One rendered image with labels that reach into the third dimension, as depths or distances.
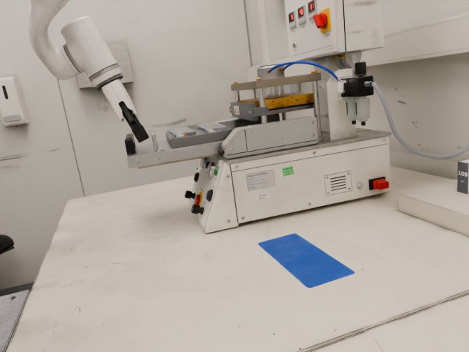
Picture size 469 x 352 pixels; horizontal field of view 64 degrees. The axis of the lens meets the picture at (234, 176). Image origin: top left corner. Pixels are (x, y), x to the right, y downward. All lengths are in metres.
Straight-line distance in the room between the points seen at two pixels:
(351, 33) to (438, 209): 0.47
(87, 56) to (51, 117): 1.46
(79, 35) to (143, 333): 0.71
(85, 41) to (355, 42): 0.67
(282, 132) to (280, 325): 0.52
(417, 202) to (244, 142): 0.43
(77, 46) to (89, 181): 1.54
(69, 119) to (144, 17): 0.75
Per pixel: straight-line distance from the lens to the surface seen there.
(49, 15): 1.00
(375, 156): 1.10
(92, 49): 1.04
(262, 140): 0.96
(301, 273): 0.74
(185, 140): 0.98
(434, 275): 0.75
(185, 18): 2.55
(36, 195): 2.55
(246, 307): 0.66
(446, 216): 0.93
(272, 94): 1.12
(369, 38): 1.08
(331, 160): 1.03
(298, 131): 0.99
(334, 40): 1.05
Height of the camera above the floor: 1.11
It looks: 13 degrees down
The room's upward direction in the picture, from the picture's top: 8 degrees counter-clockwise
